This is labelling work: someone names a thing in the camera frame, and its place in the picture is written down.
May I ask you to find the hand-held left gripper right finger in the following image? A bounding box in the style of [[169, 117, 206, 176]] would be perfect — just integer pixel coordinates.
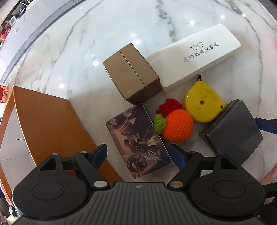
[[167, 144, 243, 188]]

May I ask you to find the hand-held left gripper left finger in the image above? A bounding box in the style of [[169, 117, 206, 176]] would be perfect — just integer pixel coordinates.
[[38, 143, 111, 191]]

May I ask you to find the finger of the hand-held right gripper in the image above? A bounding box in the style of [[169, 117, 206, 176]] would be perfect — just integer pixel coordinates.
[[262, 183, 277, 198], [255, 117, 277, 136]]

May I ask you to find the orange crochet fruit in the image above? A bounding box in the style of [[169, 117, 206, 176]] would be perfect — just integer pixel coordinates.
[[154, 98, 194, 143]]

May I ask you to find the dark grey box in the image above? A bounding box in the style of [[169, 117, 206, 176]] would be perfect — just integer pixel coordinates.
[[199, 99, 263, 167]]

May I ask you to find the printed card box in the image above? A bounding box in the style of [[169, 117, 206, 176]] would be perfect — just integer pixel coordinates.
[[106, 103, 172, 179]]

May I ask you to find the orange cardboard box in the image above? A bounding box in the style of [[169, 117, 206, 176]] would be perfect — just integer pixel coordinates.
[[0, 85, 125, 208]]

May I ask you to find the yellow tape measure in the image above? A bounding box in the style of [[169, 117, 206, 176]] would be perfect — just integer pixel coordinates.
[[184, 75, 226, 124]]

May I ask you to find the white glasses case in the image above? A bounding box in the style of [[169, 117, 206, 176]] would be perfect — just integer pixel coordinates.
[[146, 23, 242, 93]]

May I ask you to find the brown cardboard box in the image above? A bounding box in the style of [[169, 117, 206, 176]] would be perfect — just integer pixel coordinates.
[[102, 43, 163, 106]]

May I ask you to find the drink bottle with red label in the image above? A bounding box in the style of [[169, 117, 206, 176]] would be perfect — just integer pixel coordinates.
[[0, 85, 8, 102]]

